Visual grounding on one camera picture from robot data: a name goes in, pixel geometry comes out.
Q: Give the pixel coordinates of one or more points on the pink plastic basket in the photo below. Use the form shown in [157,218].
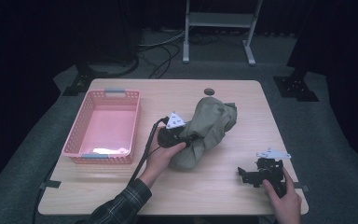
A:
[74,140]

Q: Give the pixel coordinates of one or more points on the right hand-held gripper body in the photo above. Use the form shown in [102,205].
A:
[272,171]

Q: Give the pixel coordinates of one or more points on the person's right hand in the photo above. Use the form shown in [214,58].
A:
[287,207]

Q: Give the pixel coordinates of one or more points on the olive green garment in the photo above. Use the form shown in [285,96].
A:
[208,124]

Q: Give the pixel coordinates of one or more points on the person's left hand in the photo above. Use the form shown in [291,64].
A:
[158,161]

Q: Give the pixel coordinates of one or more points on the white metal stand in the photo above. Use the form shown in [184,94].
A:
[220,19]

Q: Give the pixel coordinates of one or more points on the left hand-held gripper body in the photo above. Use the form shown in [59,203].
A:
[171,137]

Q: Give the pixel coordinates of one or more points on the black stand base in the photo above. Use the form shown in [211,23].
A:
[79,84]
[296,88]

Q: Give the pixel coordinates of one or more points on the black tape strip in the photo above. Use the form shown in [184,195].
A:
[51,184]
[303,187]

